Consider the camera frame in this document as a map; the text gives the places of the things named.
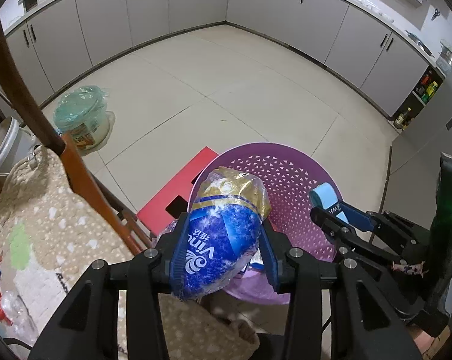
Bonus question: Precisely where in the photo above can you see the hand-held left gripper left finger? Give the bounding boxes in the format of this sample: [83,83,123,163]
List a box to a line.
[29,212,191,360]

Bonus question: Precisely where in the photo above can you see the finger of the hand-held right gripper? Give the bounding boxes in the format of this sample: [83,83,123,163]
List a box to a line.
[333,199,418,246]
[309,205,403,271]

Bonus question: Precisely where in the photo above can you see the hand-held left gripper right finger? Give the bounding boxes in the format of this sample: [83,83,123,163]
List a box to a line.
[259,221,423,360]

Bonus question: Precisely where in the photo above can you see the light blue small packet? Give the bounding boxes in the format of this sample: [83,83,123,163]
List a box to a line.
[309,183,349,224]

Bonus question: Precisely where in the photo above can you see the blue tissue packet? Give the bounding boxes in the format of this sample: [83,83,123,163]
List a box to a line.
[171,166,272,302]

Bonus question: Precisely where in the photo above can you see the purple plastic basket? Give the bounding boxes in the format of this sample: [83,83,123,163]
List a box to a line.
[190,142,344,306]

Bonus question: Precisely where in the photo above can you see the clear plastic wrap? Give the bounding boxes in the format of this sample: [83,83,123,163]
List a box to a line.
[0,289,37,346]

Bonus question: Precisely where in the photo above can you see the large red cardboard box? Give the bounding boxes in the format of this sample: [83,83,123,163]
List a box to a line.
[136,147,221,241]

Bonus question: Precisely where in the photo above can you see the open shelf with bottles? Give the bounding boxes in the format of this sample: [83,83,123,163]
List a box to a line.
[393,67,443,129]

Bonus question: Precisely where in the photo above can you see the quilted polka dot seat cushion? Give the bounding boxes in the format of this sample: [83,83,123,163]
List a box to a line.
[0,146,260,360]

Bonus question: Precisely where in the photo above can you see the green-lidded plastic container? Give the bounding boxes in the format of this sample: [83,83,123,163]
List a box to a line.
[53,85,112,154]

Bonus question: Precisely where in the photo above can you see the steel pot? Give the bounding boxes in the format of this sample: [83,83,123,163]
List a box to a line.
[436,43,452,70]

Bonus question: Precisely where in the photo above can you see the grey frying pan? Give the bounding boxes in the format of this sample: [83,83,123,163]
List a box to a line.
[405,30,434,55]

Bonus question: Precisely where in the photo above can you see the white plastic bucket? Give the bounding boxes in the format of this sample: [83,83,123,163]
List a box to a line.
[0,117,37,175]

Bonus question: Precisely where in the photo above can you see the wooden chair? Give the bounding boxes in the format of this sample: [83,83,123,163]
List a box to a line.
[0,19,153,256]

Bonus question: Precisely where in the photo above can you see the grey kitchen base cabinets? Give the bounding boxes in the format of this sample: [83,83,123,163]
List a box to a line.
[1,0,448,119]

